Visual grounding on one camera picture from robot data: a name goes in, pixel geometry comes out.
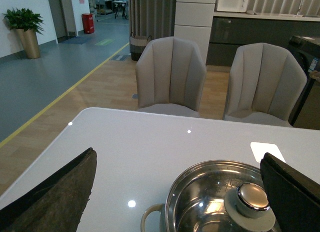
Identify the red bin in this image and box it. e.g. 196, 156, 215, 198
81, 13, 95, 34

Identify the dark kitchen counter cabinet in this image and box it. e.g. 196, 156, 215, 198
206, 17, 320, 66

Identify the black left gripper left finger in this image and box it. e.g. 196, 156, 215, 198
0, 148, 97, 231

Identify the glass pot lid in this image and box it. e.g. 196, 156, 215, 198
166, 161, 281, 232

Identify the background desk with chair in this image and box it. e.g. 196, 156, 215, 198
112, 1, 128, 20

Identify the gold plant pot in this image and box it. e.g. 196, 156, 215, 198
16, 29, 41, 59

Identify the white microwave oven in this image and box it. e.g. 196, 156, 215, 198
215, 0, 249, 13

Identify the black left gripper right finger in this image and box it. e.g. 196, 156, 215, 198
260, 152, 320, 231

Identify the beige chair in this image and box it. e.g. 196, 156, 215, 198
135, 37, 207, 118
222, 43, 307, 127

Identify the beige chair right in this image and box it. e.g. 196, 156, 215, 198
222, 43, 307, 127

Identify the black appliance at right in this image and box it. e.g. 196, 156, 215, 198
286, 35, 320, 130

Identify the green potted plant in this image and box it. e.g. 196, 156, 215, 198
3, 8, 44, 35

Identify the blue floor mat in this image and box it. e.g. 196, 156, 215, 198
62, 36, 91, 45

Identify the woven striped basket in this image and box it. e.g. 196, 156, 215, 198
129, 32, 152, 61

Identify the beige chair left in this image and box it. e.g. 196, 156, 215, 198
135, 37, 207, 118

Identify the stainless steel pot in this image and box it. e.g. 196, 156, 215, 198
140, 159, 282, 232

